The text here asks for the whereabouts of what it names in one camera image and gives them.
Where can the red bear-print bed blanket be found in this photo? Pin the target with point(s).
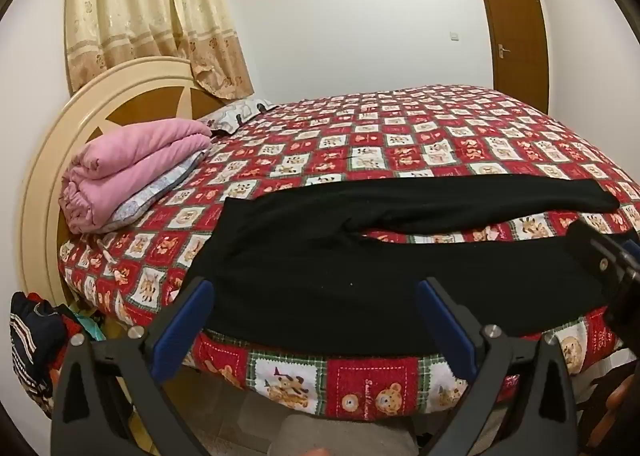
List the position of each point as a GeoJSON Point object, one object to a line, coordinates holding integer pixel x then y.
{"type": "Point", "coordinates": [400, 135]}

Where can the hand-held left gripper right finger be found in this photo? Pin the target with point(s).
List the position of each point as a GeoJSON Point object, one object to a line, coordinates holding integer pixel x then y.
{"type": "Point", "coordinates": [447, 331]}

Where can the grey patterned pillow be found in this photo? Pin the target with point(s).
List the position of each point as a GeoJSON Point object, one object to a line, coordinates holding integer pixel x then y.
{"type": "Point", "coordinates": [150, 193]}

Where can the pile of dark clothes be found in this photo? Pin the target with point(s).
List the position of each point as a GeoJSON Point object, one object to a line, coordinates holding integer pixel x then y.
{"type": "Point", "coordinates": [35, 346]}

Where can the pink folded quilt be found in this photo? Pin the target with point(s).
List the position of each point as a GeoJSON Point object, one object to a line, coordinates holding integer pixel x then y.
{"type": "Point", "coordinates": [130, 155]}

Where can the cream round wooden headboard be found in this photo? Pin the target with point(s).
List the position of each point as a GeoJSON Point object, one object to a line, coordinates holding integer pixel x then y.
{"type": "Point", "coordinates": [50, 155]}

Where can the black pants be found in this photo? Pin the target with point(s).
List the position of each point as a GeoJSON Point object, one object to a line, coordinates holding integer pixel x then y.
{"type": "Point", "coordinates": [325, 261]}

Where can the beige patterned curtain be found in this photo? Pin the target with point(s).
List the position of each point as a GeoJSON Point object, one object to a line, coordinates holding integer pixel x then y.
{"type": "Point", "coordinates": [145, 10]}

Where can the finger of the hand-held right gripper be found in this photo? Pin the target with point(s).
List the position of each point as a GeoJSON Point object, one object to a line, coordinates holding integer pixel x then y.
{"type": "Point", "coordinates": [595, 256]}

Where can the brown wooden door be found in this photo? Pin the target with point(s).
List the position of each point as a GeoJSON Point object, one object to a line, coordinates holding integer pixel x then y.
{"type": "Point", "coordinates": [515, 10]}

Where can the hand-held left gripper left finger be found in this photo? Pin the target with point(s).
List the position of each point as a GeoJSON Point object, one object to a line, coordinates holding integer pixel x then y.
{"type": "Point", "coordinates": [182, 326]}

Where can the white patterned pillow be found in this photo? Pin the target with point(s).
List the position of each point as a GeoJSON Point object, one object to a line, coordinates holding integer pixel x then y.
{"type": "Point", "coordinates": [235, 113]}

